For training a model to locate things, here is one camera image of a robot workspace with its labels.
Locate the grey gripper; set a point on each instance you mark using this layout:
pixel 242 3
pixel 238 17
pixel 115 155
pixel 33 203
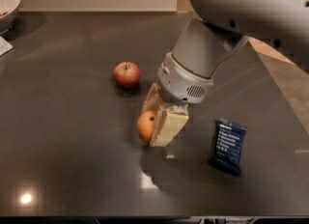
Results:
pixel 181 84

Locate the orange fruit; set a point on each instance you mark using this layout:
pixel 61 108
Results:
pixel 146 125

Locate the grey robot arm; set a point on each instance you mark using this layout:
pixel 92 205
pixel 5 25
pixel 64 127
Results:
pixel 216 32

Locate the red apple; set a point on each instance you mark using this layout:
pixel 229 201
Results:
pixel 127 75

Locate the dark blue snack bar wrapper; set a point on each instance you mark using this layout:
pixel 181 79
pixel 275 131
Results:
pixel 228 147

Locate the white paper sheet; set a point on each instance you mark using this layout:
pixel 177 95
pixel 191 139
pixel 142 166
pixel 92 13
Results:
pixel 5 46

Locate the white bowl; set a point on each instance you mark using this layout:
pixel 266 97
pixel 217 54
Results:
pixel 8 12

